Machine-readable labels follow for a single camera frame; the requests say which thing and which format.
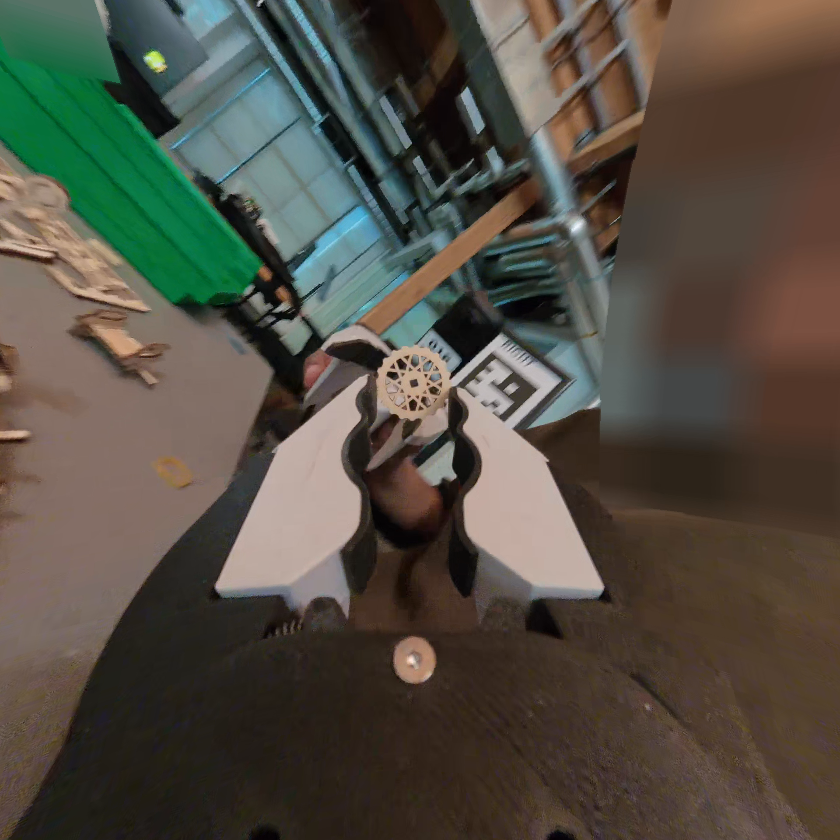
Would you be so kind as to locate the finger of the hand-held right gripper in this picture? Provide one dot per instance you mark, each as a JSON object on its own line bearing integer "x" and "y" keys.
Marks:
{"x": 348, "y": 358}
{"x": 407, "y": 436}

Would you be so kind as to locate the wooden wheel piece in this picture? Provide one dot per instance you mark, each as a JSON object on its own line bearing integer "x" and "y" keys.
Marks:
{"x": 403, "y": 364}

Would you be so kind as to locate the wooden grid piece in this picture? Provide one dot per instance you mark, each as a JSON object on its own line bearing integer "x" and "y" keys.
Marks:
{"x": 118, "y": 341}

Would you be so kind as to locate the wooden post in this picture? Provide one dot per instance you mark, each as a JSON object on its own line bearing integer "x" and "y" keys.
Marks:
{"x": 459, "y": 249}

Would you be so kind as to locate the black wall screen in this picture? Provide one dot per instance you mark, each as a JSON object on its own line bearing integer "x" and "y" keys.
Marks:
{"x": 177, "y": 33}

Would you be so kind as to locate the person's right hand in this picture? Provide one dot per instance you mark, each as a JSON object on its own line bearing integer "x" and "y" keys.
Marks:
{"x": 407, "y": 505}

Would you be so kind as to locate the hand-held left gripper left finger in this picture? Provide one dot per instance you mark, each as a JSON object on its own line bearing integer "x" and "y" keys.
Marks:
{"x": 289, "y": 525}

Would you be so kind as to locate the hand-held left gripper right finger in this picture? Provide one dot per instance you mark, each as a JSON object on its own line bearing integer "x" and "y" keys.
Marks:
{"x": 531, "y": 525}

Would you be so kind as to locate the silver ventilation duct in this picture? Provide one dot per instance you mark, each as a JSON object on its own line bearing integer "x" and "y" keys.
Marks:
{"x": 564, "y": 197}

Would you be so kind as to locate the green plastic bin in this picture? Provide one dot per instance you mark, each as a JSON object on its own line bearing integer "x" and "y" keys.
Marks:
{"x": 131, "y": 197}

